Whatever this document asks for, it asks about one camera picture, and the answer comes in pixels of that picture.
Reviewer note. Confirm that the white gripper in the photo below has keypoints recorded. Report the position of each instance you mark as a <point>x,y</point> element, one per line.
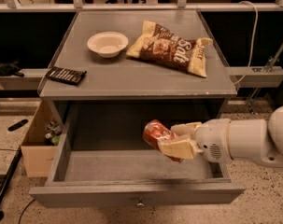
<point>212,139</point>

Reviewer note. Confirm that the red coke can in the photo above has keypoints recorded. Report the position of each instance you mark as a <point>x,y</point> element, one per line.
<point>154,132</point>

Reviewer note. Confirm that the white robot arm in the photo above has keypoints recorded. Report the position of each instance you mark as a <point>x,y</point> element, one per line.
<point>257,140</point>

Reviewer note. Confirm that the metal drawer knob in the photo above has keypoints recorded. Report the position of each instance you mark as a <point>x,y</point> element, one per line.
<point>140,203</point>

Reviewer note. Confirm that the open grey top drawer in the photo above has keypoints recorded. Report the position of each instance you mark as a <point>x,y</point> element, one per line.
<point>102,160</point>

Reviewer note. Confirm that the grey cabinet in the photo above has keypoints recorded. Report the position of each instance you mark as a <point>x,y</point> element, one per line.
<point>139,65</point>

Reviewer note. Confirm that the brown yellow chip bag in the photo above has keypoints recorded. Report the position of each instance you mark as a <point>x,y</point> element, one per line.
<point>159,45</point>

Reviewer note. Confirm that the white bowl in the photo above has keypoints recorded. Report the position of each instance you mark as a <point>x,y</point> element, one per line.
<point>107,44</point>

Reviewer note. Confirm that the black flat packet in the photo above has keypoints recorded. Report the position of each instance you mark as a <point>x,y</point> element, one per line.
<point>65,76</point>

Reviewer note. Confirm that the bottles in cardboard box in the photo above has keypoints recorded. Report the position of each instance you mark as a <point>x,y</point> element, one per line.
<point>53,133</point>

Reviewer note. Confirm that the cardboard box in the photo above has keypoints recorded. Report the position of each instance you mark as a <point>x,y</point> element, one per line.
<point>37,153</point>

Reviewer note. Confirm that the black marker on floor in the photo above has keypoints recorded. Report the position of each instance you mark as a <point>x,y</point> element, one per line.
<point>17,125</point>

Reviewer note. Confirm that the black bag on ledge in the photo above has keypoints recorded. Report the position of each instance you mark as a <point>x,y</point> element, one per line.
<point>10,69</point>

